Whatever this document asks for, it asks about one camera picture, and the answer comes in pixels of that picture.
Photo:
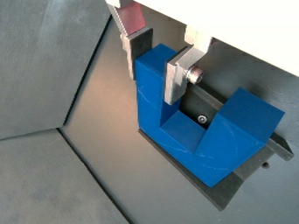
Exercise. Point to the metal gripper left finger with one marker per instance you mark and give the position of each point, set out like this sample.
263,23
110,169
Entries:
135,34

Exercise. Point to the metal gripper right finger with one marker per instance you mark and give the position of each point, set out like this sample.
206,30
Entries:
182,70

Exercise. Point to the blue U-shaped block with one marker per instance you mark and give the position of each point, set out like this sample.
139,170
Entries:
212,151

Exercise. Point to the black regrasp fixture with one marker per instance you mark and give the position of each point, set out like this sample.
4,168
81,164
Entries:
200,104

